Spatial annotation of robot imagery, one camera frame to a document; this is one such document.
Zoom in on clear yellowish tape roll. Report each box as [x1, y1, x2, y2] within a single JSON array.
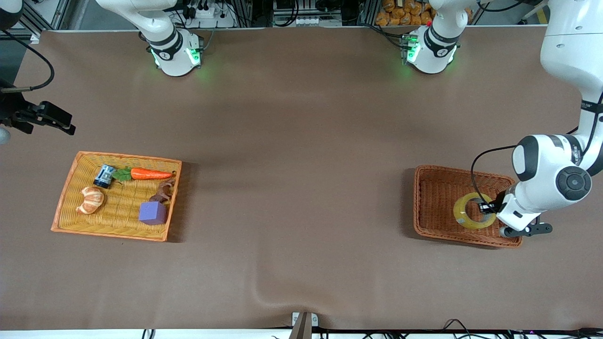
[[453, 192, 497, 230]]

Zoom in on brown wicker basket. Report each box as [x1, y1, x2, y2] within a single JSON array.
[[414, 165, 523, 249]]

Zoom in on small blue can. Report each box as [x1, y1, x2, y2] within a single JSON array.
[[93, 164, 117, 189]]

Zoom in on toy croissant bread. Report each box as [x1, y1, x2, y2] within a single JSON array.
[[76, 186, 106, 215]]

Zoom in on orange toy carrot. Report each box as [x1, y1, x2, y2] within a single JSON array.
[[112, 167, 174, 182]]

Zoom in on orange wicker tray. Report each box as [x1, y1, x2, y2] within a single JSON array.
[[51, 151, 183, 242]]

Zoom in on brown toy pretzel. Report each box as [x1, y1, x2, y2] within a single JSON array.
[[150, 180, 176, 203]]

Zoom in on purple cube block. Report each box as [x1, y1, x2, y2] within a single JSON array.
[[139, 202, 168, 226]]

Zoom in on white power strip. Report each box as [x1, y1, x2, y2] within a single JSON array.
[[293, 16, 342, 27], [185, 0, 237, 29]]

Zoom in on orange snack packets pile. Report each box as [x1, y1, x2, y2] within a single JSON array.
[[375, 0, 436, 27]]

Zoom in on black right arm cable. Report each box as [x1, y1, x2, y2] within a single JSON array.
[[0, 29, 55, 91]]

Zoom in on aluminium frame profile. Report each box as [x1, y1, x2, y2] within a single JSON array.
[[19, 0, 71, 44]]

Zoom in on black floor cables bundle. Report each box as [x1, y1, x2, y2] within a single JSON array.
[[320, 319, 603, 339]]

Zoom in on metal table edge bracket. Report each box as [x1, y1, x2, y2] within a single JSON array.
[[291, 312, 318, 339]]

